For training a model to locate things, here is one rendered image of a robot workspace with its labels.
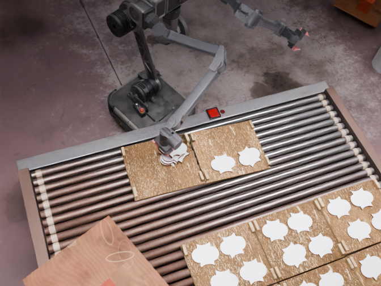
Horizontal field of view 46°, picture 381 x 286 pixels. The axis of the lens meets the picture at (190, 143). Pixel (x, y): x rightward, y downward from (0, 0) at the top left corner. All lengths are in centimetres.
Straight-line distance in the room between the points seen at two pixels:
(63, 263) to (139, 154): 76
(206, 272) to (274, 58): 270
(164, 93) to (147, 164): 128
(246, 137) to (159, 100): 115
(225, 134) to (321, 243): 84
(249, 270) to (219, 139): 81
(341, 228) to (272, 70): 218
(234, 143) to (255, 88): 159
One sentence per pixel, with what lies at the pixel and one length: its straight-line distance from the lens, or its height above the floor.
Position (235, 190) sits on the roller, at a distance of 259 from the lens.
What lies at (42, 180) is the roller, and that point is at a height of 92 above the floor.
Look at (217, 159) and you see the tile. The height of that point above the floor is 95.
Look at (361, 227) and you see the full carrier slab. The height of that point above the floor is 95.
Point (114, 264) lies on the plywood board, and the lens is 226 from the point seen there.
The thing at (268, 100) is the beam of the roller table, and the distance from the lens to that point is 300.
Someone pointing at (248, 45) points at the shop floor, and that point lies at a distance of 461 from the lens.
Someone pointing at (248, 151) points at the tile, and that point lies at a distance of 270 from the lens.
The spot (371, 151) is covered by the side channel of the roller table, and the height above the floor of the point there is 95.
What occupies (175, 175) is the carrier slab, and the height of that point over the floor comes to 94.
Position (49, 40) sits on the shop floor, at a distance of 453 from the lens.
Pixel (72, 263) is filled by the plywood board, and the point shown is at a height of 104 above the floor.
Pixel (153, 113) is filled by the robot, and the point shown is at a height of 26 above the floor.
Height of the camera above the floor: 321
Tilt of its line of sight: 58 degrees down
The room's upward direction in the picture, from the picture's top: 11 degrees clockwise
